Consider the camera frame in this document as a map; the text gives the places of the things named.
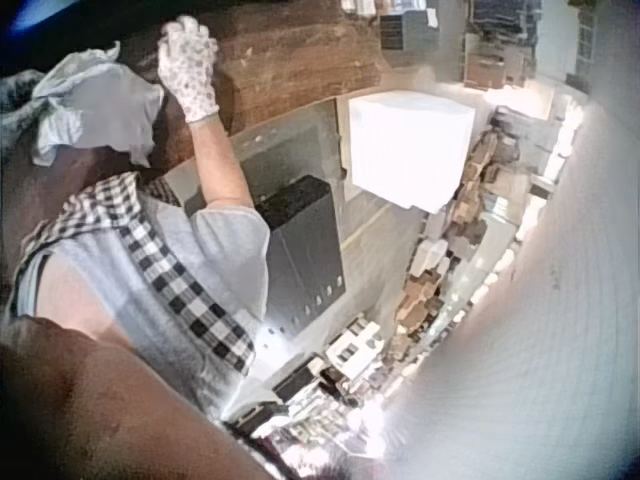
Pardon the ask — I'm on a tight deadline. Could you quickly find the person's right hand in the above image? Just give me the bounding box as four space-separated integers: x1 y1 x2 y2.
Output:
156 14 221 124

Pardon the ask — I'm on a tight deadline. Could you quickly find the brown wooden table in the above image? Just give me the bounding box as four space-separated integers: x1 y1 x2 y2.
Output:
119 0 396 174

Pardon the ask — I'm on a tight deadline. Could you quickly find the light grey cloth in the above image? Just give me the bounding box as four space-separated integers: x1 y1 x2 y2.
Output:
29 40 166 169

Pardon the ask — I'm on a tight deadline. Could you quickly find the grey crate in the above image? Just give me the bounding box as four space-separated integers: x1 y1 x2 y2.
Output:
378 8 441 52

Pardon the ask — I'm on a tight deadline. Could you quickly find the black cabinet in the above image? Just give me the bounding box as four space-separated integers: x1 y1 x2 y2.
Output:
257 174 347 337

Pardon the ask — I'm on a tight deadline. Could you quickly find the white box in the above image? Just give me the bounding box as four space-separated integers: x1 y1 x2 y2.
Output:
346 88 476 213

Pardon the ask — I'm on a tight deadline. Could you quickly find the cluttered goods shelf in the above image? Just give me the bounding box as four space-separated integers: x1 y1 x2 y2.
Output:
224 107 586 451

